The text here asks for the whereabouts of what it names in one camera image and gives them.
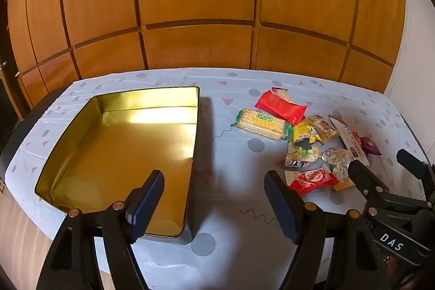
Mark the black table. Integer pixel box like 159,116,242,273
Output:
0,86,75,182

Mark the gold tin box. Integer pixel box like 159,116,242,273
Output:
34,85,201,239

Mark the cracker packet with green label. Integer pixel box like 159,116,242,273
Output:
231,108,289,142

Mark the orange brown pastry packet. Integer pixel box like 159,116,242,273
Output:
307,114,340,143

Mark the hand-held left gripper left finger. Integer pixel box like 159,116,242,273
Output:
36,169,165,290

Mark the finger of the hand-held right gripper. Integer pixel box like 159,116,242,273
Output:
396,149,435,200
347,159,391,198

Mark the dark cabinet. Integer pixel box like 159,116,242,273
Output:
0,0,21,121

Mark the red white candy packet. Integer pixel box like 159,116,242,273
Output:
288,168,340,197

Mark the white rice cracker packet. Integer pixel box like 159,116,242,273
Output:
271,87,293,104

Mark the purple snack packet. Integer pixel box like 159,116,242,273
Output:
358,136,382,155

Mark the patterned plastic tablecloth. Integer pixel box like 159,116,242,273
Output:
5,67,417,290

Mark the silver packet with green print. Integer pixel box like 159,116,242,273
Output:
285,141,322,168

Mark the large red snack packet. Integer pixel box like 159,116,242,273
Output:
256,89,308,125

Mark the orange yellow snack packet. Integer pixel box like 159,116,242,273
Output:
333,179,356,191

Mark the yellow green snack packet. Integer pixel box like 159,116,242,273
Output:
292,123,318,144

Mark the long white brown stick packet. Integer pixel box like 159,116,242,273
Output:
328,115,370,168

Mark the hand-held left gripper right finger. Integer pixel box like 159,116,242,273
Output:
264,170,384,290

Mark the round silver snack packet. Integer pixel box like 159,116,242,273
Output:
321,147,352,180

